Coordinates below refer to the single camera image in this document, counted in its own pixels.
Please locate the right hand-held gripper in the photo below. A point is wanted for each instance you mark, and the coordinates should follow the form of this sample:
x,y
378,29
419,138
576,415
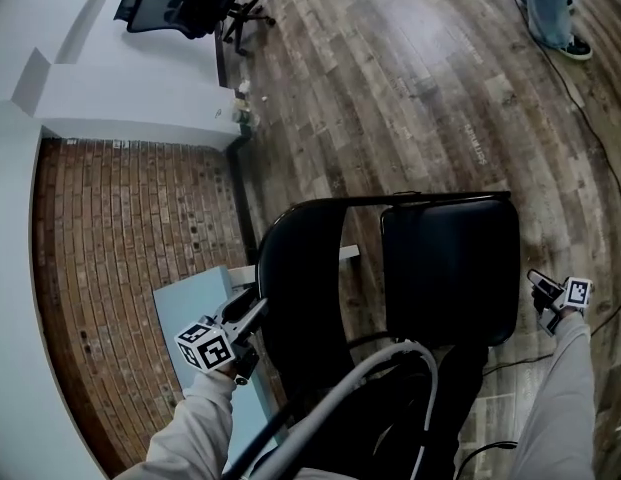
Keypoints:
x,y
575,295

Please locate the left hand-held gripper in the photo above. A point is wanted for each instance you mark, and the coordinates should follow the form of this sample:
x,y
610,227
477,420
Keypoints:
x,y
205,348

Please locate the black folding chair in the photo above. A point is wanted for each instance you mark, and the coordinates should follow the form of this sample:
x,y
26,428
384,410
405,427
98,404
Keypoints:
x,y
450,268

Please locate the person's left forearm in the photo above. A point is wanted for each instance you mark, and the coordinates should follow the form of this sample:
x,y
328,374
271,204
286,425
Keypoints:
x,y
190,428

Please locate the person's right forearm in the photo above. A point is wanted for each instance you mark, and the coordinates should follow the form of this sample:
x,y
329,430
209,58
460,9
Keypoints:
x,y
560,398

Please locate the black mesh office chair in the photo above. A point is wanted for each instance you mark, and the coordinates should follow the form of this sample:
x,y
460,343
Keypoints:
x,y
185,8

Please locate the light blue table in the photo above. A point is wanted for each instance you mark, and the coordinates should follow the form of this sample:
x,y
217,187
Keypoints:
x,y
200,298

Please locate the clear plastic bottle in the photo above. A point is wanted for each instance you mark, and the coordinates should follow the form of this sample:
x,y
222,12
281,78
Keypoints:
x,y
242,113

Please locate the crumpled white paper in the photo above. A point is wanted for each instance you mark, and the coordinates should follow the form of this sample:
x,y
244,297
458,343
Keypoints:
x,y
244,87

